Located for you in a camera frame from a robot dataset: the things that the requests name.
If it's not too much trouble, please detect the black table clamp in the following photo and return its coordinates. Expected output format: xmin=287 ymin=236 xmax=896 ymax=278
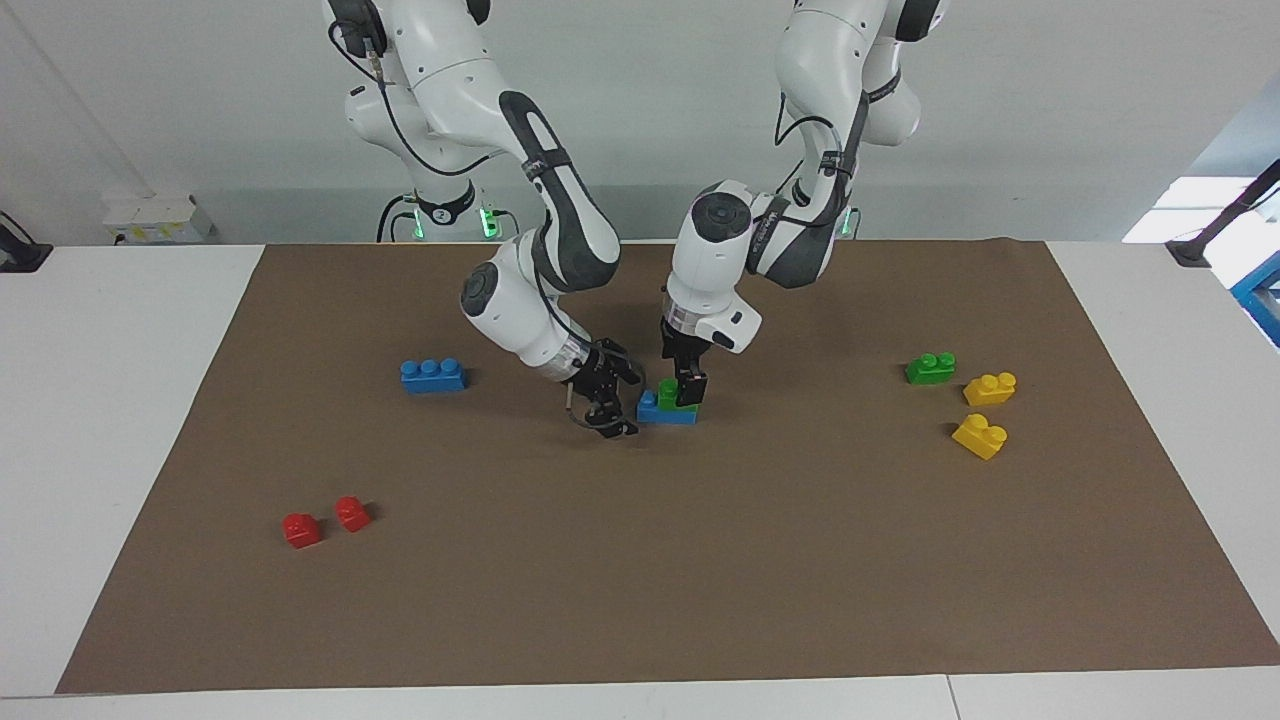
xmin=0 ymin=212 xmax=53 ymax=273

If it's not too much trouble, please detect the black right arm base cable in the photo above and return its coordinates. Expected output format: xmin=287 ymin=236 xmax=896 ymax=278
xmin=376 ymin=192 xmax=421 ymax=243

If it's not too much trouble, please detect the yellow two-stud toy block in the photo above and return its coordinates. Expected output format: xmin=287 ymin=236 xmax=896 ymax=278
xmin=963 ymin=372 xmax=1018 ymax=407
xmin=951 ymin=413 xmax=1009 ymax=461

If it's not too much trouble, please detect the white wall box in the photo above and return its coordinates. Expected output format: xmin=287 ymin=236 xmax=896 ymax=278
xmin=103 ymin=195 xmax=217 ymax=246

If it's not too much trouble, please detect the blue three-stud toy block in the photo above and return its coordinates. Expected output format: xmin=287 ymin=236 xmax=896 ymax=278
xmin=636 ymin=390 xmax=699 ymax=426
xmin=400 ymin=358 xmax=467 ymax=393

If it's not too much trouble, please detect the blue frame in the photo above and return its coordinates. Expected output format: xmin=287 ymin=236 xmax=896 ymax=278
xmin=1230 ymin=250 xmax=1280 ymax=349

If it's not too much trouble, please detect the black left arm wrist cable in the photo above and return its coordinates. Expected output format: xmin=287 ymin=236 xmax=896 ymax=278
xmin=775 ymin=90 xmax=851 ymax=201

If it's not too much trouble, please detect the black arm wrist cable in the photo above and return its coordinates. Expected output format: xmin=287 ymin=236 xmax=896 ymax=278
xmin=328 ymin=18 xmax=501 ymax=179
xmin=775 ymin=90 xmax=851 ymax=201

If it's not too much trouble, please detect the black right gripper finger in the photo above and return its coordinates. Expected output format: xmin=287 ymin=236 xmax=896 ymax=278
xmin=585 ymin=398 xmax=641 ymax=439
xmin=598 ymin=340 xmax=643 ymax=387

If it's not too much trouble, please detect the black camera stand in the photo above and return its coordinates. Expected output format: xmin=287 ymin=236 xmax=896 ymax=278
xmin=1167 ymin=160 xmax=1280 ymax=268

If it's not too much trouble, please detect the black right arm wrist cable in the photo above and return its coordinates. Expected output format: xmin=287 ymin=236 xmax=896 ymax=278
xmin=328 ymin=18 xmax=501 ymax=179

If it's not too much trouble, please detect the brown table mat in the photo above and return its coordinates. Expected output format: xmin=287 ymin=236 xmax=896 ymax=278
xmin=55 ymin=240 xmax=1280 ymax=694

